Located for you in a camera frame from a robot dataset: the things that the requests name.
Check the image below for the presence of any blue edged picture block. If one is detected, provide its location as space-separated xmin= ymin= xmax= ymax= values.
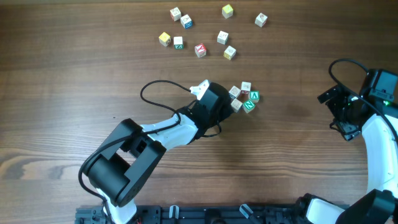
xmin=229 ymin=86 xmax=241 ymax=100

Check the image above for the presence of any red edged wooden block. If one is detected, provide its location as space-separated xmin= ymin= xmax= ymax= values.
xmin=241 ymin=82 xmax=251 ymax=95

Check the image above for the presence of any plain wooden picture block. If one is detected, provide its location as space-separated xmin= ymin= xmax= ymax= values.
xmin=231 ymin=98 xmax=243 ymax=113

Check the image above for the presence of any wooden picture block centre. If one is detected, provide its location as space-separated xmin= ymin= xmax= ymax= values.
xmin=217 ymin=30 xmax=229 ymax=45

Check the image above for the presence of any green letter N block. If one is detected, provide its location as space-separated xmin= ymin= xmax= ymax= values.
xmin=242 ymin=100 xmax=255 ymax=113

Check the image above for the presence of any yellow block left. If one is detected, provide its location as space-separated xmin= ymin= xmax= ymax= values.
xmin=159 ymin=32 xmax=171 ymax=47

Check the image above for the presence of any brown picture block far right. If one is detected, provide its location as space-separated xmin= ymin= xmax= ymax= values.
xmin=254 ymin=12 xmax=268 ymax=27

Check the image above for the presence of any left black camera cable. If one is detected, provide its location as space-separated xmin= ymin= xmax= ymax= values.
xmin=77 ymin=80 xmax=200 ymax=215

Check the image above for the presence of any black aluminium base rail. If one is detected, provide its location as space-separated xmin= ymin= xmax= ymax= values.
xmin=74 ymin=203 xmax=353 ymax=224

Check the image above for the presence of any green edged small block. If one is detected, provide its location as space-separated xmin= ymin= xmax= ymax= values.
xmin=173 ymin=36 xmax=184 ymax=49

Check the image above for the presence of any yellow top block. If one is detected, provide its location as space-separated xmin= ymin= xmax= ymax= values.
xmin=221 ymin=4 xmax=234 ymax=19

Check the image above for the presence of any red picture block top left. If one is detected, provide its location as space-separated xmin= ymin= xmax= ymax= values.
xmin=170 ymin=7 xmax=182 ymax=22

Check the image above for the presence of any blue edged letter block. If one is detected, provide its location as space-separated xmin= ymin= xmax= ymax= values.
xmin=180 ymin=14 xmax=193 ymax=29

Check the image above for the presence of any green letter A block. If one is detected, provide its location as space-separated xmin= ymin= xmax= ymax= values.
xmin=249 ymin=91 xmax=260 ymax=103

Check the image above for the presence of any red letter Y block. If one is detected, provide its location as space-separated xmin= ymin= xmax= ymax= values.
xmin=194 ymin=44 xmax=206 ymax=58

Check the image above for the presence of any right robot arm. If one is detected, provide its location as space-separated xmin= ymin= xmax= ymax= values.
xmin=294 ymin=69 xmax=397 ymax=223

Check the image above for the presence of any yellow edged picture block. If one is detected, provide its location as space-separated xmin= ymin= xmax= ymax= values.
xmin=223 ymin=46 xmax=236 ymax=60

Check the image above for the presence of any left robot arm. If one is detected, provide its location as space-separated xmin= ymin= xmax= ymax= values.
xmin=75 ymin=80 xmax=234 ymax=223

